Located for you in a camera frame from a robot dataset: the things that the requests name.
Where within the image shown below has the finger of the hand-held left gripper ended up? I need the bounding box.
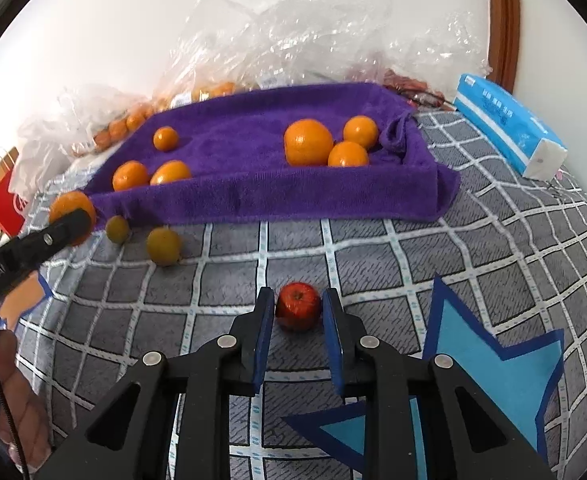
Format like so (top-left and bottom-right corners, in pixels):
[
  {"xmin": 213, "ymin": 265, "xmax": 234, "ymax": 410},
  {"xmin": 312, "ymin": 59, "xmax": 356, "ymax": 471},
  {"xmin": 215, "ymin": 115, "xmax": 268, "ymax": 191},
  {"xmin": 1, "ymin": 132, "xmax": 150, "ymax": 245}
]
[{"xmin": 0, "ymin": 208, "xmax": 92, "ymax": 273}]

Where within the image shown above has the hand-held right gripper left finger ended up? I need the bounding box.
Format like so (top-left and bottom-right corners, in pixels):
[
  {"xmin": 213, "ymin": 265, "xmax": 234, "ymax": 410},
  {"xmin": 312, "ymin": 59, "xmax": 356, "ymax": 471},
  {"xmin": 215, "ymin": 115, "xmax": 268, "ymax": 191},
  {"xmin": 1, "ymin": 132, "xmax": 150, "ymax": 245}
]
[{"xmin": 48, "ymin": 286, "xmax": 277, "ymax": 480}]

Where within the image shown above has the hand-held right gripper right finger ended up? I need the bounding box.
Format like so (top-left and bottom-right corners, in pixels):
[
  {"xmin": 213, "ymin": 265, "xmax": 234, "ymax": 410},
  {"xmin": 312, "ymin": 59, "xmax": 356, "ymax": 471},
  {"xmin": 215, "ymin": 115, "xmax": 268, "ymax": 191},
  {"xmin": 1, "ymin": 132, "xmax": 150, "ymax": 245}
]
[{"xmin": 322, "ymin": 287, "xmax": 557, "ymax": 480}]

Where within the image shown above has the red apple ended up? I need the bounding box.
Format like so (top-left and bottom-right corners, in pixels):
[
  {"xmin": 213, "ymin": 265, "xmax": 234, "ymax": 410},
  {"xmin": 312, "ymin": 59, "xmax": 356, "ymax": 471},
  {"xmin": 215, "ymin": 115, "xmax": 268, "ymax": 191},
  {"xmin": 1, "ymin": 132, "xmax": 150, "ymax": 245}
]
[{"xmin": 276, "ymin": 282, "xmax": 322, "ymax": 332}]

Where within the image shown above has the small orange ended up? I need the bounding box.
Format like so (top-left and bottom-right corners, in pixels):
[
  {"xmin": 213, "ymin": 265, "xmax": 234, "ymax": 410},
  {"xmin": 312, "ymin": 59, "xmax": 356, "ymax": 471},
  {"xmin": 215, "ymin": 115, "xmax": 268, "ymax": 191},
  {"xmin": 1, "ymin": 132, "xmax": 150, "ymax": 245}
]
[{"xmin": 153, "ymin": 126, "xmax": 180, "ymax": 152}]

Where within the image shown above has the large orange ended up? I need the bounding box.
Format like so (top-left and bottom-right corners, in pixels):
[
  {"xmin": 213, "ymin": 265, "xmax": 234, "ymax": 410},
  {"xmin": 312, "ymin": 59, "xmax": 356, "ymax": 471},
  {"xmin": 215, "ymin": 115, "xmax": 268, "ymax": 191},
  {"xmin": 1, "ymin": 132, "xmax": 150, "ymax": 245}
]
[{"xmin": 284, "ymin": 118, "xmax": 335, "ymax": 167}]

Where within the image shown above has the pile of bagged red fruits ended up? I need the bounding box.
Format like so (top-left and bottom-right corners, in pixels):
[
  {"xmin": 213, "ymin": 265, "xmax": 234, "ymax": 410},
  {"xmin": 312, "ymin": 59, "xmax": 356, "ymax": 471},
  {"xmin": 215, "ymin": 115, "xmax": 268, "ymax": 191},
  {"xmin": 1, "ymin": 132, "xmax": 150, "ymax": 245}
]
[{"xmin": 368, "ymin": 67, "xmax": 447, "ymax": 108}]

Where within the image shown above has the person's left hand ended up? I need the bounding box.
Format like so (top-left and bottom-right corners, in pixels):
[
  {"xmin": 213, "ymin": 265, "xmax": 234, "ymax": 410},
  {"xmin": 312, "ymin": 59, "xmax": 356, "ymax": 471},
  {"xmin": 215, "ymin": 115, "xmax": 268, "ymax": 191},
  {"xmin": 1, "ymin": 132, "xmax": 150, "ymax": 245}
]
[{"xmin": 0, "ymin": 330, "xmax": 53, "ymax": 473}]

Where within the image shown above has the red paper bag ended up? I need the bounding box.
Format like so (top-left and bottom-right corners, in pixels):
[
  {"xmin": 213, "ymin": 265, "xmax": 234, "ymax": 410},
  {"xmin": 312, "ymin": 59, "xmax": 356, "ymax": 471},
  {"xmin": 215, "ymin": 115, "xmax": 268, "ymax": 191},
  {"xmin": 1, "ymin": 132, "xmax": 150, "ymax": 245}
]
[{"xmin": 0, "ymin": 147, "xmax": 27, "ymax": 238}]

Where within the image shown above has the small green fruit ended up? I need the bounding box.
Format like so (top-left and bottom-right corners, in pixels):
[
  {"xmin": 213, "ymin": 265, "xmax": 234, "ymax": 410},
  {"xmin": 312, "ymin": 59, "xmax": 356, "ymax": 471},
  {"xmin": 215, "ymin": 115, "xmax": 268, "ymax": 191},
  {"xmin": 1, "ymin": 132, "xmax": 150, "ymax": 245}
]
[{"xmin": 105, "ymin": 215, "xmax": 131, "ymax": 245}]

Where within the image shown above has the white plastic bag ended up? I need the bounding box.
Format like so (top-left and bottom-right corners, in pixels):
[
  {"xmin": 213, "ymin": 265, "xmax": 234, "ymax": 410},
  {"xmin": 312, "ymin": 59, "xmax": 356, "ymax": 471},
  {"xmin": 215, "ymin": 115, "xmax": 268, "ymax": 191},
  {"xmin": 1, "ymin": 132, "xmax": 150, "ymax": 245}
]
[{"xmin": 14, "ymin": 117, "xmax": 74, "ymax": 198}]

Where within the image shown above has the pile of bagged small oranges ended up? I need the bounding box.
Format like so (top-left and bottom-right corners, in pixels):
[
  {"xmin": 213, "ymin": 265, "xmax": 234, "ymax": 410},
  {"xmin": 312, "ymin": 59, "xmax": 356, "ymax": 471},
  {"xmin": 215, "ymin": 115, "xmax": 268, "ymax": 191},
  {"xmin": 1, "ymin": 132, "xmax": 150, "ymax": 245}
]
[{"xmin": 94, "ymin": 102, "xmax": 157, "ymax": 151}]

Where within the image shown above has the crumpled clear plastic bag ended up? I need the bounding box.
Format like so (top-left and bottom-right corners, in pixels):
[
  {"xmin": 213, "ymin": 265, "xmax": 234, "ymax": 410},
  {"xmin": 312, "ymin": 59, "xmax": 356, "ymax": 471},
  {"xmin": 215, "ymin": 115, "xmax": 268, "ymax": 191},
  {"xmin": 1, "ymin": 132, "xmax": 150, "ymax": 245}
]
[{"xmin": 56, "ymin": 85, "xmax": 159, "ymax": 161}]

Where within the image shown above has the purple towel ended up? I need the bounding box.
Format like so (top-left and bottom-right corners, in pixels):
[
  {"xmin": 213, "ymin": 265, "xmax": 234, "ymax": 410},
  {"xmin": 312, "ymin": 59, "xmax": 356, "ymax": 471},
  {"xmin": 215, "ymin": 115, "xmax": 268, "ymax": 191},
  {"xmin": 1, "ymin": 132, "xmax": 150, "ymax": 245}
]
[{"xmin": 81, "ymin": 81, "xmax": 461, "ymax": 223}]

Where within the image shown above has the blue tissue pack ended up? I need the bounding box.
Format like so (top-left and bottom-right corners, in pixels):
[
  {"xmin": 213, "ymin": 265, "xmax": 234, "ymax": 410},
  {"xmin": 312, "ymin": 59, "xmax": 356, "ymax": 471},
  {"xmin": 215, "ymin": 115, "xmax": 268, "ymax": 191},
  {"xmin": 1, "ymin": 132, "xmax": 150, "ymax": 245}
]
[{"xmin": 453, "ymin": 73, "xmax": 569, "ymax": 179}]

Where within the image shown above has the large clear plastic bag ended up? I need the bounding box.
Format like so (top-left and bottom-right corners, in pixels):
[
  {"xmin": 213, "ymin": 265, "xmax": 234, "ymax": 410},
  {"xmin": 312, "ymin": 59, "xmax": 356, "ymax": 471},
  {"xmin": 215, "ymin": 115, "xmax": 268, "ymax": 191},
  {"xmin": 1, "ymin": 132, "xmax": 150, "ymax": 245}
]
[{"xmin": 161, "ymin": 0, "xmax": 489, "ymax": 106}]

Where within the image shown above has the brown wooden door frame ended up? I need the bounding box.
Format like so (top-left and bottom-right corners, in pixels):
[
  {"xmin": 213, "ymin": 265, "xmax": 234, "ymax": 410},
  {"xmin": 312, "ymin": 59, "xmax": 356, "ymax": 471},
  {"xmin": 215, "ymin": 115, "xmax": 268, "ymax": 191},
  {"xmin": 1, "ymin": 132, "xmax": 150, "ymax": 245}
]
[{"xmin": 486, "ymin": 0, "xmax": 521, "ymax": 93}]

